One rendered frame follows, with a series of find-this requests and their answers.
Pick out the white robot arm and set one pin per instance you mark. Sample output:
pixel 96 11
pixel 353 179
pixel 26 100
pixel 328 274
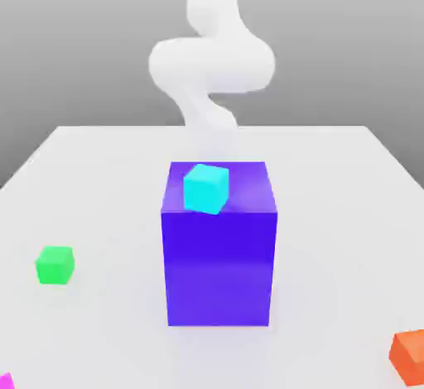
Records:
pixel 212 61

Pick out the small cyan cube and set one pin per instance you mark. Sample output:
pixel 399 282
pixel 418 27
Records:
pixel 205 190

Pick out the small green cube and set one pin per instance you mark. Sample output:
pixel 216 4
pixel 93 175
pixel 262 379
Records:
pixel 54 266

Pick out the small orange cube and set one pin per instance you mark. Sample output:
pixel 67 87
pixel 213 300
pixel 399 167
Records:
pixel 409 357

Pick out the small magenta cube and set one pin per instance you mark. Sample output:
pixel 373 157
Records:
pixel 6 382

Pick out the large purple box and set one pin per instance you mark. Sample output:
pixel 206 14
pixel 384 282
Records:
pixel 217 263

